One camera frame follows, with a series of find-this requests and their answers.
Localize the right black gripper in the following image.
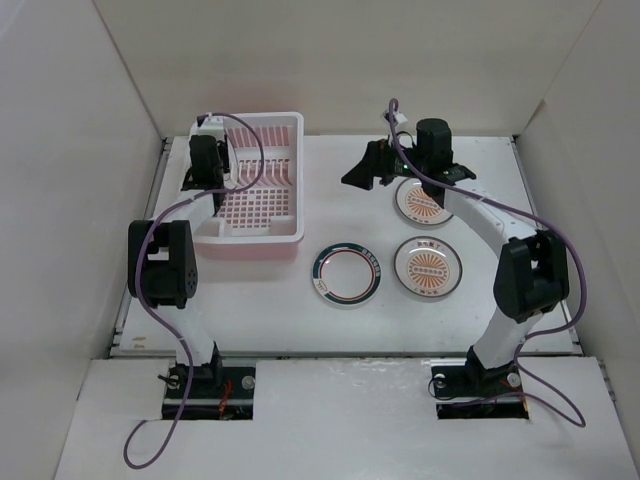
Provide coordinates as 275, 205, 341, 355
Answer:
340, 134, 428, 191

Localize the orange sunburst plate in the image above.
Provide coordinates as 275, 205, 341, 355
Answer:
393, 236, 463, 299
394, 178, 454, 228

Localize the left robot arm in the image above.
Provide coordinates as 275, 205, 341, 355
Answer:
128, 134, 230, 397

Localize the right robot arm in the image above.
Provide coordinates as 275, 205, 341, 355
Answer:
341, 111, 573, 395

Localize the pink plastic dish rack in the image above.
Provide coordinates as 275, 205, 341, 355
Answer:
194, 112, 304, 260

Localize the white plate green red rim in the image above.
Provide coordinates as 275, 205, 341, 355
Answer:
311, 242, 382, 308

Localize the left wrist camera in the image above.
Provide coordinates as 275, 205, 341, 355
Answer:
192, 113, 225, 141

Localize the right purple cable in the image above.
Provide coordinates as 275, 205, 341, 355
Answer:
387, 98, 587, 427

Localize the purple cable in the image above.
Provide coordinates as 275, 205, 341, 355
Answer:
387, 98, 587, 427
122, 113, 266, 472

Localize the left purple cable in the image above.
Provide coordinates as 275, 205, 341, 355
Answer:
122, 113, 266, 472

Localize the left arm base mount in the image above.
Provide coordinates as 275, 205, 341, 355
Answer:
158, 365, 256, 421

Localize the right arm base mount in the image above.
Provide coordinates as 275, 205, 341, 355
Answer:
429, 363, 529, 420

